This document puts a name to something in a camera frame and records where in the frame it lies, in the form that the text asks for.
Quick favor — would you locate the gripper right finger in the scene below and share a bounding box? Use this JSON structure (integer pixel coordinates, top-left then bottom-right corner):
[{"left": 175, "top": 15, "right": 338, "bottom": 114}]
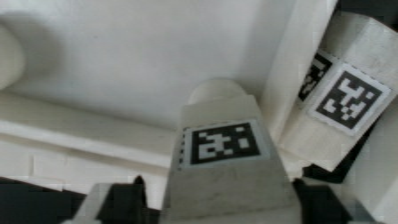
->
[{"left": 294, "top": 179, "right": 381, "bottom": 224}]

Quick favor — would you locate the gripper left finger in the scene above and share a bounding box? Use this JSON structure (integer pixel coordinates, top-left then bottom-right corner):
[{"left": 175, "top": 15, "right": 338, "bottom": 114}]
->
[{"left": 63, "top": 176, "right": 161, "bottom": 224}]

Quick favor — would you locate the white table leg with tag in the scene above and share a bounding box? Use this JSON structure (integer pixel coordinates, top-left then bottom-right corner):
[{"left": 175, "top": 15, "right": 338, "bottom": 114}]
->
[{"left": 161, "top": 79, "right": 303, "bottom": 224}]

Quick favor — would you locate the white square tabletop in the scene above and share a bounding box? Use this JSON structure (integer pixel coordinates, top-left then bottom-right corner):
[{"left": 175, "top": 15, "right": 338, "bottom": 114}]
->
[{"left": 0, "top": 0, "right": 340, "bottom": 168}]

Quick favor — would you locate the white table leg left rear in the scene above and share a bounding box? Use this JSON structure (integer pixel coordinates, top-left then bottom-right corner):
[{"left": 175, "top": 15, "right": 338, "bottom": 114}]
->
[{"left": 282, "top": 12, "right": 398, "bottom": 170}]

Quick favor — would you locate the white obstacle fence right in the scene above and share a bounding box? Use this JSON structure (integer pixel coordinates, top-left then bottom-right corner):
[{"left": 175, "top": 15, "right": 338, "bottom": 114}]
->
[{"left": 346, "top": 97, "right": 398, "bottom": 224}]

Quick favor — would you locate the white obstacle fence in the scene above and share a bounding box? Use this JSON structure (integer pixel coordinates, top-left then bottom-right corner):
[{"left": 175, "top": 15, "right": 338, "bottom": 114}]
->
[
  {"left": 0, "top": 134, "right": 170, "bottom": 207},
  {"left": 346, "top": 97, "right": 398, "bottom": 224}
]

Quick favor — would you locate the white obstacle fence front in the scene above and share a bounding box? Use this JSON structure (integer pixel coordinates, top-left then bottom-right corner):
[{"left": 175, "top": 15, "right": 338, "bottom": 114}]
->
[{"left": 0, "top": 134, "right": 170, "bottom": 207}]

